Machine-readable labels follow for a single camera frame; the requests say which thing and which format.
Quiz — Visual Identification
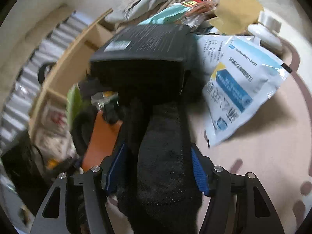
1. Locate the blue white medicine sachet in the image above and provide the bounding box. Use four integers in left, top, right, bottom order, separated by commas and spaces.
203, 36, 291, 147

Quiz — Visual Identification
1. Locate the black knit fabric garment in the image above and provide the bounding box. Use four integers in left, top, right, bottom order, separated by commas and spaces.
90, 60, 202, 233

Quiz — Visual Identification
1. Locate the wooden low shelf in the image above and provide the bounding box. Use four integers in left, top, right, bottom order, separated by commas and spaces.
28, 9, 114, 142

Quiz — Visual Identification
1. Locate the white plastic bottle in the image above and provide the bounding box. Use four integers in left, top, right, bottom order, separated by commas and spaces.
247, 11, 282, 53

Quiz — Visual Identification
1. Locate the black cardboard box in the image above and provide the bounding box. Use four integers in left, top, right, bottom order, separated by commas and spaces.
90, 24, 196, 63

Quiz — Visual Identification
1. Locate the yellow paper piece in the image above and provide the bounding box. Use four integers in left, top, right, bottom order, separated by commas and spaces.
209, 0, 263, 35

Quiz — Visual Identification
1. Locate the green patterned pouch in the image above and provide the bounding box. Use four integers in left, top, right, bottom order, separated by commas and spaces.
66, 83, 83, 130

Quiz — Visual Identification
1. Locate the grey curtain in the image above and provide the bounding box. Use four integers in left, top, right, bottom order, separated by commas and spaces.
1, 7, 90, 149

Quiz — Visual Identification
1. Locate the teal wet wipes pack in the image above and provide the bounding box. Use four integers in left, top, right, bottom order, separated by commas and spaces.
138, 3, 190, 25

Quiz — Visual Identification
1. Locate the red snack packet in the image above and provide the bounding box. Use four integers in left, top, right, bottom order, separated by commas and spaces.
178, 0, 217, 29

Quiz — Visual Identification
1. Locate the white medicine pouch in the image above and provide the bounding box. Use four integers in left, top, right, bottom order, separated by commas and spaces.
196, 34, 260, 76

